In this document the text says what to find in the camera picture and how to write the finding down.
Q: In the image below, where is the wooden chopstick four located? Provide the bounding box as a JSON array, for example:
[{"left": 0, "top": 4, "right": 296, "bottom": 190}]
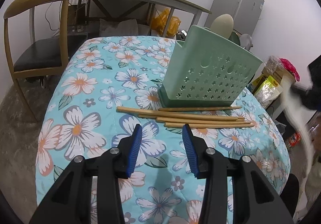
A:
[{"left": 164, "top": 123, "right": 254, "bottom": 129}]

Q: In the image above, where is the wooden chopstick two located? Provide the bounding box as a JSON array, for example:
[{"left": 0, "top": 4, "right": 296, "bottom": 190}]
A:
[{"left": 159, "top": 106, "right": 242, "bottom": 112}]

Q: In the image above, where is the wooden chopstick three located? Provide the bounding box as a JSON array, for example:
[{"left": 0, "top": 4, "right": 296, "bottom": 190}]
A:
[{"left": 156, "top": 117, "right": 251, "bottom": 125}]

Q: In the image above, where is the yellow green rice bag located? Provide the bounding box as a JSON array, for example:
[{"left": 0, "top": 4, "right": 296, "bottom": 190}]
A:
[{"left": 254, "top": 76, "right": 283, "bottom": 109}]

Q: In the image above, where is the floral blue tablecloth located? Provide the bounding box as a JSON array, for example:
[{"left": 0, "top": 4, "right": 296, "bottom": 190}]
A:
[{"left": 35, "top": 36, "right": 291, "bottom": 223}]

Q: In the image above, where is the cardboard box pink bag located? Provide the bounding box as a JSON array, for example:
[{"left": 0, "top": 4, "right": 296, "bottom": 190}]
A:
[{"left": 262, "top": 56, "right": 300, "bottom": 84}]

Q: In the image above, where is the green plastic utensil holder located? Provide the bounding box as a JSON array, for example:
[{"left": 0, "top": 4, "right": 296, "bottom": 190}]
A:
[{"left": 158, "top": 25, "right": 262, "bottom": 108}]

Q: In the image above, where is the wooden chair left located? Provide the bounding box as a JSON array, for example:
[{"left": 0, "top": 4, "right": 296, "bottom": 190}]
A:
[{"left": 3, "top": 0, "right": 84, "bottom": 122}]

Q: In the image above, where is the grey cloth bundle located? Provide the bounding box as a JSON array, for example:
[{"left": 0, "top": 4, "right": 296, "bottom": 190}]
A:
[{"left": 99, "top": 19, "right": 138, "bottom": 37}]

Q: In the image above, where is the silver refrigerator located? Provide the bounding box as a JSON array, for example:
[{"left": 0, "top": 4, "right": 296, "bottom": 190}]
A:
[{"left": 205, "top": 0, "right": 264, "bottom": 35}]

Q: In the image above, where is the yellow plastic bag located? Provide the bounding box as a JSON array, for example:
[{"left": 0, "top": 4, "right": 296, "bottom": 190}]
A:
[{"left": 151, "top": 8, "right": 181, "bottom": 38}]

